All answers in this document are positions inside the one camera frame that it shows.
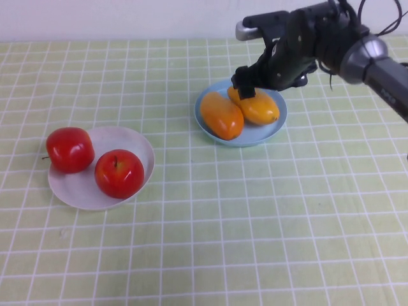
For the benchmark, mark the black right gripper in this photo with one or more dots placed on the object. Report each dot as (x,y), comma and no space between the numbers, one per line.
(293,51)

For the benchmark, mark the yellow orange mango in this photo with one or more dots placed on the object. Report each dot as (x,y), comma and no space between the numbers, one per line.
(259,110)

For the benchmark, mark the orange reddish mango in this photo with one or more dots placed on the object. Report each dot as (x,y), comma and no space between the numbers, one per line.
(221,116)

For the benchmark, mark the red apple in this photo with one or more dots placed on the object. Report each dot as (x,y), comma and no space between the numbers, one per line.
(119,175)
(70,150)

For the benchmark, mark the light blue plate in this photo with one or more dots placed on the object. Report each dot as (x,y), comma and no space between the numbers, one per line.
(258,134)

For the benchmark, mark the white plate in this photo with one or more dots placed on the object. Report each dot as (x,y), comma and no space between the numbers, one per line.
(127,140)

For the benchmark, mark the green checked tablecloth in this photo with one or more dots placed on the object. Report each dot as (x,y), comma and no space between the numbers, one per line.
(255,223)

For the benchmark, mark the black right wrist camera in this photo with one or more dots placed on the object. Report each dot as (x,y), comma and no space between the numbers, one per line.
(264,20)

